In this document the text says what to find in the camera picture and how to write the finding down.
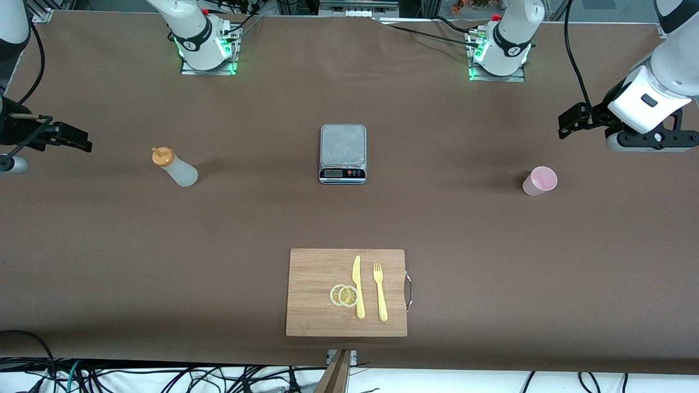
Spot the pink plastic cup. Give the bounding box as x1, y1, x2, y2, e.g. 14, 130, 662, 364
522, 166, 558, 196

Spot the translucent squeeze bottle orange cap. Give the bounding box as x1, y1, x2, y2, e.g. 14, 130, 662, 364
152, 146, 199, 188

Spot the silver digital kitchen scale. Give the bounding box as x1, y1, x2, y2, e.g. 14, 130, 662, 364
319, 124, 367, 185

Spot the yellow plastic fork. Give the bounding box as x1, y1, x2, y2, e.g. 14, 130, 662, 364
373, 262, 388, 322

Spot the yellow plastic knife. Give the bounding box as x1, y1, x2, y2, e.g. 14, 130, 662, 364
352, 255, 365, 320

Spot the bamboo cutting board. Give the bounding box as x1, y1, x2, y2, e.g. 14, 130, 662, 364
286, 248, 408, 337

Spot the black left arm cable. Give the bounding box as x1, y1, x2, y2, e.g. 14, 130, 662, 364
562, 0, 596, 110

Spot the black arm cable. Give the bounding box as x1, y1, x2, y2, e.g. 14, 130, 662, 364
0, 22, 55, 164
562, 0, 596, 110

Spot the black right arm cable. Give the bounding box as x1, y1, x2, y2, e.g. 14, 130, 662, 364
0, 22, 55, 164

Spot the aluminium frame profile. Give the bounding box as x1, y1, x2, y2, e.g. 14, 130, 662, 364
27, 0, 55, 23

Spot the black table cable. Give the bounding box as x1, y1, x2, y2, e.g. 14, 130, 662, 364
377, 21, 484, 50
221, 0, 263, 41
434, 15, 478, 34

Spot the wooden post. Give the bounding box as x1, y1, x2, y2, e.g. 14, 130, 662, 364
314, 349, 353, 393

